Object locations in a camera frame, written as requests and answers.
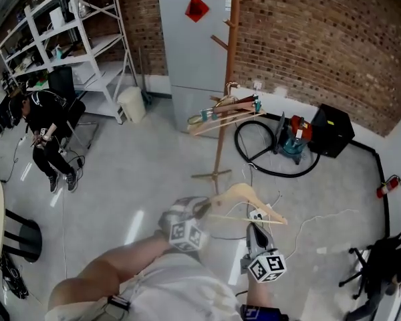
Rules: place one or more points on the brown wooden coat stand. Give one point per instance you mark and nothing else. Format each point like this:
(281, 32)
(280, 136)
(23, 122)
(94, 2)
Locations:
(230, 65)

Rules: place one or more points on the grey dustpan with pole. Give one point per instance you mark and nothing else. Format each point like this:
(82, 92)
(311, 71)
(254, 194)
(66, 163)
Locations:
(145, 89)

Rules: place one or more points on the white canister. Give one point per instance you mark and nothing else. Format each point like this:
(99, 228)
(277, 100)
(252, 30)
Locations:
(57, 18)

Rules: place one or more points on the grey refrigerator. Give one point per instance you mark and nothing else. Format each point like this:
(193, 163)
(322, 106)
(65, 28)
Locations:
(194, 65)

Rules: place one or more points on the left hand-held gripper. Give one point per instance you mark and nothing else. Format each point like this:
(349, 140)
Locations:
(182, 234)

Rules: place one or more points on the person's right forearm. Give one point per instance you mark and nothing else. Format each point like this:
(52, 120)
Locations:
(259, 294)

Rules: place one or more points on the blue device with marker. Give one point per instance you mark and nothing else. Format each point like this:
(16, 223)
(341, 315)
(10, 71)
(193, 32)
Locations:
(260, 313)

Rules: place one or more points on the red fire extinguisher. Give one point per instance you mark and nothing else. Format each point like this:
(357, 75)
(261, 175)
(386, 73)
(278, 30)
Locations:
(387, 186)

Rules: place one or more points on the black round stool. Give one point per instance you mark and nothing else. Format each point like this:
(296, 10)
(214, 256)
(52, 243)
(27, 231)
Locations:
(25, 237)

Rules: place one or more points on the white metal shelf rack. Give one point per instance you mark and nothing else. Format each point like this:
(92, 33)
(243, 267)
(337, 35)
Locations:
(97, 49)

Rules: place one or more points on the light wooden clothes hanger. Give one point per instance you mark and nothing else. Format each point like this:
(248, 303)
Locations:
(244, 192)

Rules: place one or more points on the white wall socket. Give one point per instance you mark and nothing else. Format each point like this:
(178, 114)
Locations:
(257, 85)

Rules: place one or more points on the pale wooden bar hanger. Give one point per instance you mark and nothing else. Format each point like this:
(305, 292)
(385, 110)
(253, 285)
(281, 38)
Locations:
(220, 123)

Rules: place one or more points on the person's left forearm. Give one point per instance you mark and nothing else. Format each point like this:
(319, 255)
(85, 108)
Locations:
(103, 276)

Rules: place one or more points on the teal and red vacuum cleaner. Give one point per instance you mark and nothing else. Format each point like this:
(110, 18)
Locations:
(295, 135)

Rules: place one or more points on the dark wooden clip hanger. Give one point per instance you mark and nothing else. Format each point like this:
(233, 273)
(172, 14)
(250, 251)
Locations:
(235, 106)

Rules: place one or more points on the red diamond paper ornament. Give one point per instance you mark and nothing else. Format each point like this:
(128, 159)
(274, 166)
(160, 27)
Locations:
(196, 8)

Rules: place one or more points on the black office chair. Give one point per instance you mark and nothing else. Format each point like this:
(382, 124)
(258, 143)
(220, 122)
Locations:
(384, 263)

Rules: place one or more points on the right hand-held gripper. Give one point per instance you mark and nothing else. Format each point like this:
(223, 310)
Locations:
(265, 266)

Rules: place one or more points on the black cabinet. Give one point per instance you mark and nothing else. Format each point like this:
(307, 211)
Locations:
(332, 130)

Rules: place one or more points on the person's light grey shirt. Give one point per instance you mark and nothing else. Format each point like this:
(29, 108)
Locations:
(180, 289)

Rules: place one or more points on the white pedal trash bin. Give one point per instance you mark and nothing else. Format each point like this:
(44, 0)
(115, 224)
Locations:
(131, 104)

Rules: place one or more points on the white power strip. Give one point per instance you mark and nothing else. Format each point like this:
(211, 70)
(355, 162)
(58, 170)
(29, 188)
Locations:
(260, 215)

